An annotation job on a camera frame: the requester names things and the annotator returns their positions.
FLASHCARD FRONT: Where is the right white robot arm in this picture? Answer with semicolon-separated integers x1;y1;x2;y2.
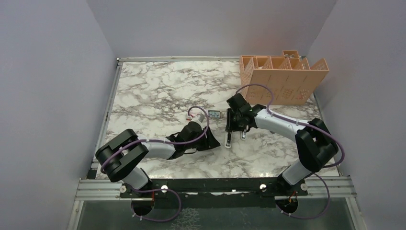
226;93;338;195

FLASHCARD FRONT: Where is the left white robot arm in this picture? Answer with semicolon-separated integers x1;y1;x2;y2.
95;121;220;197

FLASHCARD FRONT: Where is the grey teal staple box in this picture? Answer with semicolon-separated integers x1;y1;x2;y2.
207;110;221;119

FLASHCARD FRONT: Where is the red white staple box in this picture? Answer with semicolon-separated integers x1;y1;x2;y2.
186;115;194;121

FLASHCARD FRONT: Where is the orange desk organizer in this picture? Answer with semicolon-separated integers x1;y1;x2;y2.
239;50;329;105

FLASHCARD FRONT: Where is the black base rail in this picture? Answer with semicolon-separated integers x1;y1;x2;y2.
120;177;308;209

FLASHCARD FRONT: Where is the aluminium table frame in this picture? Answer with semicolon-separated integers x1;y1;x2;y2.
68;57;366;230

